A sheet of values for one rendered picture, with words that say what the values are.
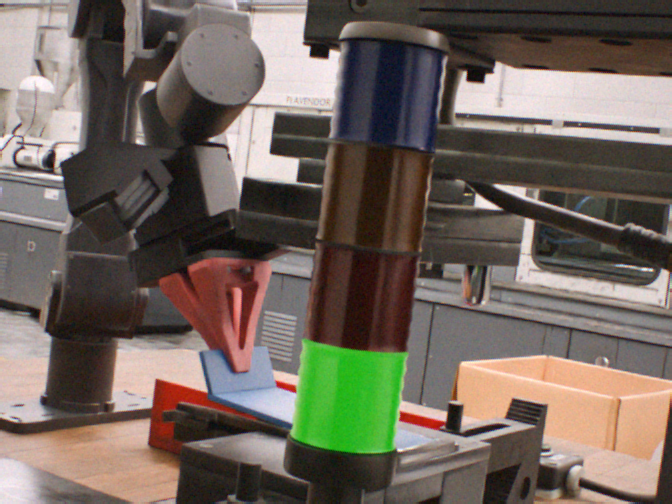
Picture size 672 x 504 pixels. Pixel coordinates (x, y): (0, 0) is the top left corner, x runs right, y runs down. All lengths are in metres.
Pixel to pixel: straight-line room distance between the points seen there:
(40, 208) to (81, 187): 7.40
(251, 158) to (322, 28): 6.08
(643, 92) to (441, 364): 2.63
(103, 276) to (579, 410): 2.08
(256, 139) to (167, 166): 5.98
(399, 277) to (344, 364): 0.03
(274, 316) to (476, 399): 3.54
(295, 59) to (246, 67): 8.48
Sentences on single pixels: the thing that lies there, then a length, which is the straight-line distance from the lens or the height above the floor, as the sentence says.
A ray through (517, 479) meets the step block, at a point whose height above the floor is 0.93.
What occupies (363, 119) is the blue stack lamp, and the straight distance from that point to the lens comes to 0.38.
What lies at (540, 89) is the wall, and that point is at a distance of 7.95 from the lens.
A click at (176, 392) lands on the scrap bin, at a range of 0.97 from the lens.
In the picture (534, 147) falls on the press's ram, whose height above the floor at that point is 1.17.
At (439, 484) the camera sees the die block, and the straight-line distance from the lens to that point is 0.71.
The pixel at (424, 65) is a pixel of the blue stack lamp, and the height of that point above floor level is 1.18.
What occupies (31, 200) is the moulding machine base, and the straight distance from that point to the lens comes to 8.20.
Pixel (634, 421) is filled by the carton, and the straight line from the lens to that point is 3.03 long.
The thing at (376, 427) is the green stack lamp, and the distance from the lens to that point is 0.39.
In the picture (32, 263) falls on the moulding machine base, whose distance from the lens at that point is 8.15.
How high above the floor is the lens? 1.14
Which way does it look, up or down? 3 degrees down
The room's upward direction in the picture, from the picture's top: 7 degrees clockwise
